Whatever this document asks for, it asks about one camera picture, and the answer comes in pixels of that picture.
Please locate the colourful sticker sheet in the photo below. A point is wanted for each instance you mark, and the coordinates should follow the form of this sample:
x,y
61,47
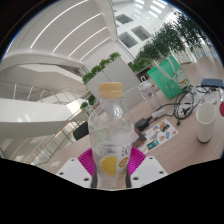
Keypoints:
x,y
158,135

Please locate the dark blue notebook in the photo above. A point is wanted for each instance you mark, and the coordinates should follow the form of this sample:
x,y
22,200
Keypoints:
x,y
213,82

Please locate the low planter with green plants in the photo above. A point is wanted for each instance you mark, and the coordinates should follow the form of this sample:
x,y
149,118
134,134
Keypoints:
x,y
90,99

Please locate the white paper sheet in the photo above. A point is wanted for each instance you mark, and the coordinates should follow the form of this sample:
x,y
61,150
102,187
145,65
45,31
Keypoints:
x,y
55,163

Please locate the black charger block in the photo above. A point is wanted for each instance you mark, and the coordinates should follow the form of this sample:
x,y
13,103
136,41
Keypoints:
x,y
142,123

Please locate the ceiling strip lights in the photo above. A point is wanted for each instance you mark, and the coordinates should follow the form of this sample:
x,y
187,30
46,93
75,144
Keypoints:
x,y
75,31

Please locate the green printed tote bag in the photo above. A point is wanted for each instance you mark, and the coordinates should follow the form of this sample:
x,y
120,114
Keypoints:
x,y
168,78

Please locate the row of green hedge plants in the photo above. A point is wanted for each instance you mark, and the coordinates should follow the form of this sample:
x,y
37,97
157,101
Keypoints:
x,y
166,40

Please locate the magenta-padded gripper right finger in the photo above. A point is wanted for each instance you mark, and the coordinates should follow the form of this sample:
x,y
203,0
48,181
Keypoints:
x,y
148,170

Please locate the white paper cup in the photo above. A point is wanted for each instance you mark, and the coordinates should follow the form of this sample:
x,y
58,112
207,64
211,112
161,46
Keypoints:
x,y
205,125

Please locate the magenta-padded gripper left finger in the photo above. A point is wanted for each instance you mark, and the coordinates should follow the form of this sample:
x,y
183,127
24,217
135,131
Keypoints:
x,y
75,171

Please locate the clear bottle with beige cap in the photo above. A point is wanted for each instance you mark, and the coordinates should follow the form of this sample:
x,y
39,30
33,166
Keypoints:
x,y
110,133

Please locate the clear tumbler with white lid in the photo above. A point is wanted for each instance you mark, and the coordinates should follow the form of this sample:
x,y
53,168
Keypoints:
x,y
150,96

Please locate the white power adapter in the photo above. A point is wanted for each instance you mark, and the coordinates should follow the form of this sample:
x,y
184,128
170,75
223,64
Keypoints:
x,y
159,112

